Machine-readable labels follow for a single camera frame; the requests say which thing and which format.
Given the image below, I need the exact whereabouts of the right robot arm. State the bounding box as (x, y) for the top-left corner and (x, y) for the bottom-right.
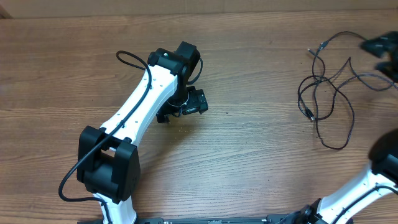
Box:
(275, 30), (397, 223)

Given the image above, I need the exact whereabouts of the left camera cable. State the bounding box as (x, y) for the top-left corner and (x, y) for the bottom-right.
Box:
(58, 50), (153, 224)

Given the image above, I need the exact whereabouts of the thick black USB cable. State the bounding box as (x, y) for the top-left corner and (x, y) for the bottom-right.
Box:
(297, 30), (398, 122)

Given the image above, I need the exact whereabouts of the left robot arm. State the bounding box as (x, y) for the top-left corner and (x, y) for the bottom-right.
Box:
(76, 42), (208, 223)

